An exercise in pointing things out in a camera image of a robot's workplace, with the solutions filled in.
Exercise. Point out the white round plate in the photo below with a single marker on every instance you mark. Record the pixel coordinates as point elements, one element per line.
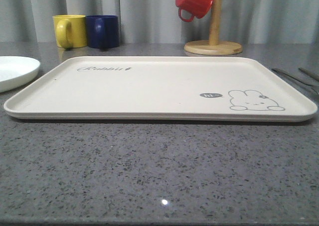
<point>16,71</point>

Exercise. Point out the stainless steel fork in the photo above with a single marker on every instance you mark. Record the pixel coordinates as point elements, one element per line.
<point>281,72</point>

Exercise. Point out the cream rabbit serving tray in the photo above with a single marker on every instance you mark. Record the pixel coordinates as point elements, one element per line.
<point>189,88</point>

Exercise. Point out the wooden mug tree stand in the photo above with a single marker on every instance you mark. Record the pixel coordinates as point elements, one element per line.
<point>213,46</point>

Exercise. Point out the grey curtain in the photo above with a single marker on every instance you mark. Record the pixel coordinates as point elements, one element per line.
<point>157,21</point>

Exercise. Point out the dark blue mug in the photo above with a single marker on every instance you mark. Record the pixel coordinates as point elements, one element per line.
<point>102,31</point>

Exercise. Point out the red mug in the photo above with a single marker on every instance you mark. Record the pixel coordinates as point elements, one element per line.
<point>189,9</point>

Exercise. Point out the yellow mug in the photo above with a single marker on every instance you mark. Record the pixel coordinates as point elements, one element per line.
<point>70,31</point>

